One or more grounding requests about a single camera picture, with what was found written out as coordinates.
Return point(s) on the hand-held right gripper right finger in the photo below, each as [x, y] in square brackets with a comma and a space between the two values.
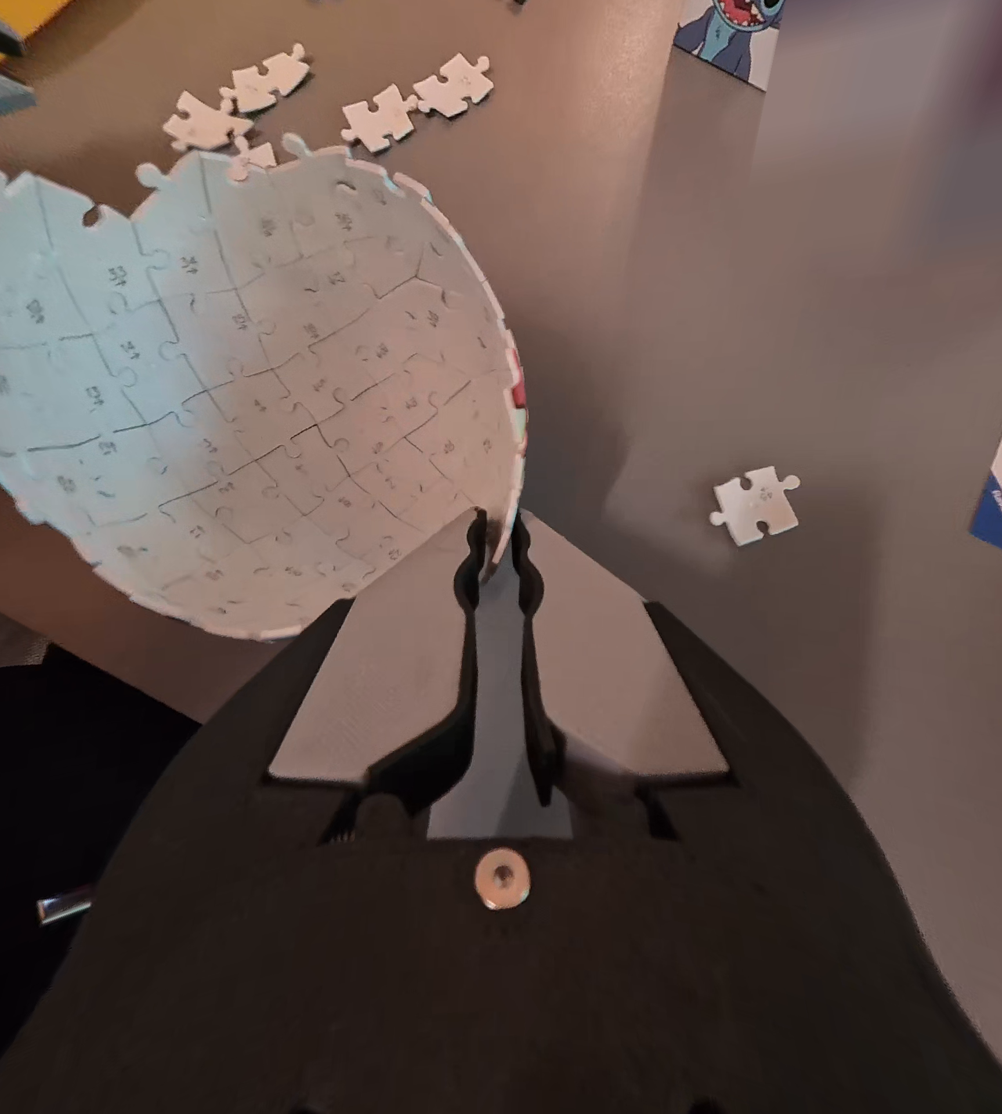
[622, 679]

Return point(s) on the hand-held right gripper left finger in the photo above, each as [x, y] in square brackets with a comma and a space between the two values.
[379, 687]

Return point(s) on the white puzzle piece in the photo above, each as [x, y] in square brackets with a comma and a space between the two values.
[753, 509]

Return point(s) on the blue puzzle ball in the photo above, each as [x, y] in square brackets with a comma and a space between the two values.
[248, 392]

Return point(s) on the group of white puzzle pieces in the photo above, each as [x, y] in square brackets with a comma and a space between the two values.
[379, 117]

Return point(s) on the cartoon printed puzzle box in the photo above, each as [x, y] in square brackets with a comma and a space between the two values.
[718, 39]

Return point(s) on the yellow plastic bin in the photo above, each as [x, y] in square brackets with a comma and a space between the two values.
[39, 17]

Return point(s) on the person's dark clothing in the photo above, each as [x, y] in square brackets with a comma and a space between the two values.
[31, 783]

